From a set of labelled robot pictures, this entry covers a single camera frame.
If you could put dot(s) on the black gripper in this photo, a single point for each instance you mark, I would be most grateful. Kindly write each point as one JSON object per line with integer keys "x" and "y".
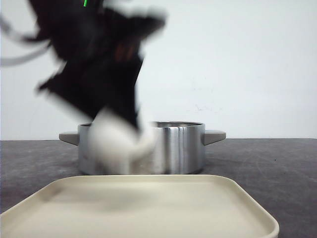
{"x": 100, "y": 47}

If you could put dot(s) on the white panda bun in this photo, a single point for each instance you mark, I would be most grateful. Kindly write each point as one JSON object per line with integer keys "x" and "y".
{"x": 116, "y": 144}

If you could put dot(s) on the cream rectangular tray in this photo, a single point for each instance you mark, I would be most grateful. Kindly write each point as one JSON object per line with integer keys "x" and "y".
{"x": 139, "y": 206}

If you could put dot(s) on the stainless steel steamer pot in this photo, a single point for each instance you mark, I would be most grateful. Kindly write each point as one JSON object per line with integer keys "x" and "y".
{"x": 179, "y": 149}

